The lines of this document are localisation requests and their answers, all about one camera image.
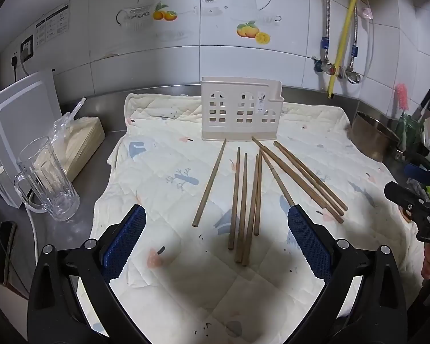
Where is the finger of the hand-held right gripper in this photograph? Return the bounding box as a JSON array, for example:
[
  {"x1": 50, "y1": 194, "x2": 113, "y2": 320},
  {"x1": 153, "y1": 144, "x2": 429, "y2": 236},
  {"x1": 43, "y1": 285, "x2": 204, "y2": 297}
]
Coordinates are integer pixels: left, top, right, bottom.
[
  {"x1": 403, "y1": 150, "x2": 430, "y2": 181},
  {"x1": 384, "y1": 181, "x2": 430, "y2": 221}
]

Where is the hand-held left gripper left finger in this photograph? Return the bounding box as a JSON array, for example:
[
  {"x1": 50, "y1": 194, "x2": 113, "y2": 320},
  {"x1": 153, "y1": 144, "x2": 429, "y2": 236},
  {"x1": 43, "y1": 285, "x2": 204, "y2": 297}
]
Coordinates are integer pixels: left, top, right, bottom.
[{"x1": 27, "y1": 204, "x2": 149, "y2": 344}]

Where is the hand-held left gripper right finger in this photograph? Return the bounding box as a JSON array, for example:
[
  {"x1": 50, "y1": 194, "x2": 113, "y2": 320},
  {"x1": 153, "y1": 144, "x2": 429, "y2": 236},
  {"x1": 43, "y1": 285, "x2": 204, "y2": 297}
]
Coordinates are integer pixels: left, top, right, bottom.
[{"x1": 283, "y1": 204, "x2": 407, "y2": 344}]

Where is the cream plastic utensil holder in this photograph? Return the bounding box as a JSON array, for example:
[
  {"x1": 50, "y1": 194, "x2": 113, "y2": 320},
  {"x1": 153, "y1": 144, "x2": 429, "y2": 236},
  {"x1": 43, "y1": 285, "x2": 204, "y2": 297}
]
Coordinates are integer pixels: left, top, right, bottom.
[{"x1": 200, "y1": 76, "x2": 284, "y2": 141}]

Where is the person's right hand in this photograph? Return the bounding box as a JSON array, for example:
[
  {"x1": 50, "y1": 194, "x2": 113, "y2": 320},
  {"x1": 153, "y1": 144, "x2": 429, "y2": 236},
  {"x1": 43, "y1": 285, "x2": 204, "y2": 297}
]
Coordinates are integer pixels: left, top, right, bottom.
[{"x1": 421, "y1": 243, "x2": 430, "y2": 280}]

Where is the green glass bottle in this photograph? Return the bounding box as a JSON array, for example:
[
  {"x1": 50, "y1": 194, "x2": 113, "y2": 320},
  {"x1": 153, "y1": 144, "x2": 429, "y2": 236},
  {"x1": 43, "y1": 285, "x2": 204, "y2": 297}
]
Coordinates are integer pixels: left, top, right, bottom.
[{"x1": 394, "y1": 114, "x2": 421, "y2": 152}]

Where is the steel pot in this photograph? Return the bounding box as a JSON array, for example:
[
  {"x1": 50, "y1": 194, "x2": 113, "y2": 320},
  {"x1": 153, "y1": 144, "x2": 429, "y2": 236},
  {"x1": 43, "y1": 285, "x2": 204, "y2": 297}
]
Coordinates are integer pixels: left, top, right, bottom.
[{"x1": 350, "y1": 111, "x2": 402, "y2": 163}]

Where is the pink bottle brush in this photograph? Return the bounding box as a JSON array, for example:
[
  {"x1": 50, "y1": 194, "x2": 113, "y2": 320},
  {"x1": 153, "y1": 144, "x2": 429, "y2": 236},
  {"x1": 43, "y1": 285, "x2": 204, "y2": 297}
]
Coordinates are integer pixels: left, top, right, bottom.
[{"x1": 395, "y1": 83, "x2": 410, "y2": 115}]

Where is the clear glass mug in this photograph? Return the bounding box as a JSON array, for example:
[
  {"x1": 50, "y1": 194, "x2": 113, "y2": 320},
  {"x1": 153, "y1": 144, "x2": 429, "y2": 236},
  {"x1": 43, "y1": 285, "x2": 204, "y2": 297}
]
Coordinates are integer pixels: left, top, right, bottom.
[{"x1": 13, "y1": 136, "x2": 80, "y2": 222}]

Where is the cream quilted printed mat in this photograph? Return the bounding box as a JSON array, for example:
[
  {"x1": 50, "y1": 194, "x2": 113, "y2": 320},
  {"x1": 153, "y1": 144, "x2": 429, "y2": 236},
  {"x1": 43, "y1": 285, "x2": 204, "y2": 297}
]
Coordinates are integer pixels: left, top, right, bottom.
[{"x1": 89, "y1": 92, "x2": 425, "y2": 344}]

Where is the metal water valve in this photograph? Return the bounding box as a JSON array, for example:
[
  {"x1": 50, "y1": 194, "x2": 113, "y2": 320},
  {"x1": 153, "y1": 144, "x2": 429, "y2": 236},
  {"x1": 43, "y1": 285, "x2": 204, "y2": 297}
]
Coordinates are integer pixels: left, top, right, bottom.
[
  {"x1": 339, "y1": 66, "x2": 362, "y2": 84},
  {"x1": 312, "y1": 56, "x2": 337, "y2": 77}
]

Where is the clear plastic bag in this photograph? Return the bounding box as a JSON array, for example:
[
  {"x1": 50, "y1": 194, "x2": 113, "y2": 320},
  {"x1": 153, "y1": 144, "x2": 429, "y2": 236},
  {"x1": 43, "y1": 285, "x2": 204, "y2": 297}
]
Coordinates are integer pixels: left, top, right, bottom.
[{"x1": 51, "y1": 97, "x2": 87, "y2": 151}]

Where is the white cutting board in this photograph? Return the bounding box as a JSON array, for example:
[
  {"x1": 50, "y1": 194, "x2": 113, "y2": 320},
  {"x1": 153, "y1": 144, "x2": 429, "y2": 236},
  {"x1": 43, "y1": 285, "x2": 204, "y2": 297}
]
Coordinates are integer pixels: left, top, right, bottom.
[{"x1": 0, "y1": 71, "x2": 62, "y2": 208}]

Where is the instruction sticker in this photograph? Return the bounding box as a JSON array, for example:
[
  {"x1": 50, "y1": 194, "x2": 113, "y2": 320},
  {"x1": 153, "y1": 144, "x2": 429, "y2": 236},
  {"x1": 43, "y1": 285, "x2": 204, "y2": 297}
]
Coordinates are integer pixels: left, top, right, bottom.
[{"x1": 34, "y1": 4, "x2": 72, "y2": 49}]

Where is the white thin hose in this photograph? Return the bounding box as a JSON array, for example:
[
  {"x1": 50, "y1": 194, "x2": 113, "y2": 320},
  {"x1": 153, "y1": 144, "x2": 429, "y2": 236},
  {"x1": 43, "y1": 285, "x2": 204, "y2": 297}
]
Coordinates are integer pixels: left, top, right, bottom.
[{"x1": 358, "y1": 5, "x2": 376, "y2": 79}]

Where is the braided metal hose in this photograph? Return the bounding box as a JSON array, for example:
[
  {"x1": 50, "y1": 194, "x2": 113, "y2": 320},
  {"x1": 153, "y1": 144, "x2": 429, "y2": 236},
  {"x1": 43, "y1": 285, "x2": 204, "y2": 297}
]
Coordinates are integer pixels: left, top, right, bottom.
[
  {"x1": 322, "y1": 0, "x2": 332, "y2": 61},
  {"x1": 348, "y1": 0, "x2": 359, "y2": 72}
]

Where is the yellow gas hose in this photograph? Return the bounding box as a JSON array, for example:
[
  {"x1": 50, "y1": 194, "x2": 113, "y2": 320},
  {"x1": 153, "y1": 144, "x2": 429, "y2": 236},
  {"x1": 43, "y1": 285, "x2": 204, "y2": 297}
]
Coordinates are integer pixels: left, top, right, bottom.
[{"x1": 328, "y1": 0, "x2": 361, "y2": 99}]

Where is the black wall socket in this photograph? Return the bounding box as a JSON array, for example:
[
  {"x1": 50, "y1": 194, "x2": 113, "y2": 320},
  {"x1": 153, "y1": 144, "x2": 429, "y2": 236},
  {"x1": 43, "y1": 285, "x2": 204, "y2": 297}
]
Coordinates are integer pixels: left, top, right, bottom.
[{"x1": 20, "y1": 35, "x2": 34, "y2": 61}]

